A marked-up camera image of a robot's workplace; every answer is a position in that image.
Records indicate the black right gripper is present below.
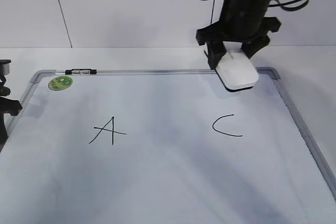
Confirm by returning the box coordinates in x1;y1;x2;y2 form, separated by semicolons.
196;17;281;70

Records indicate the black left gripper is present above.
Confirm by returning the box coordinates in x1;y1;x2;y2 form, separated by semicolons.
0;76;23;143

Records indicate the white board eraser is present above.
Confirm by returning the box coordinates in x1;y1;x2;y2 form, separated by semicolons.
215;50;259;92

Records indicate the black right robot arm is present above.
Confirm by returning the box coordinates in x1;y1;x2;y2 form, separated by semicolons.
196;0;281;70

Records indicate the round green magnet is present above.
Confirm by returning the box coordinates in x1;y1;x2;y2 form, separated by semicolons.
48;76;73;91

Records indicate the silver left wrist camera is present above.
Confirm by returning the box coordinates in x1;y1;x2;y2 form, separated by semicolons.
0;59;12;76

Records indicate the white board with grey frame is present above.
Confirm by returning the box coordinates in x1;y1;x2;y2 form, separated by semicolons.
1;68;335;223

